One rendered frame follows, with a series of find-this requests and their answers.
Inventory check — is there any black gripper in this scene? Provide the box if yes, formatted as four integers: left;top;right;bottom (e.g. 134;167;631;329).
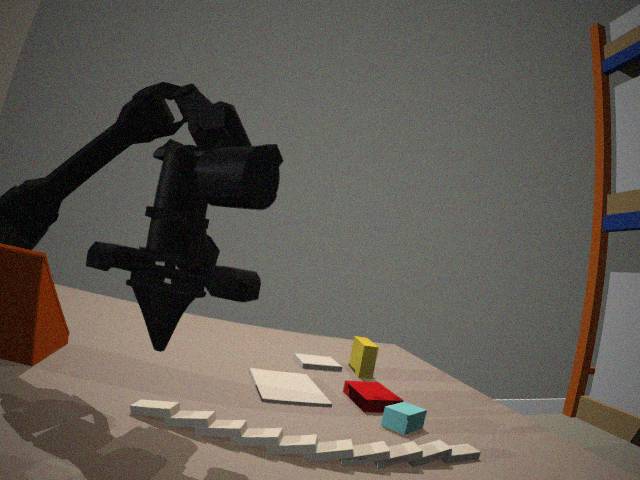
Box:
86;197;261;352

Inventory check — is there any teal rectangular block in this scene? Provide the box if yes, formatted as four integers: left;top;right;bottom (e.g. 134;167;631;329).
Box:
381;402;427;435

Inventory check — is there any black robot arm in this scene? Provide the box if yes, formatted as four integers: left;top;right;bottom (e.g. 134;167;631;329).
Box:
0;82;284;251

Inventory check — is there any white flat square slab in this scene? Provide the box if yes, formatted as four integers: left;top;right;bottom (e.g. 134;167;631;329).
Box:
249;368;332;407

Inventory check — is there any yellow block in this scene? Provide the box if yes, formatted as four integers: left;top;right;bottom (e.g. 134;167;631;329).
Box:
349;336;379;379

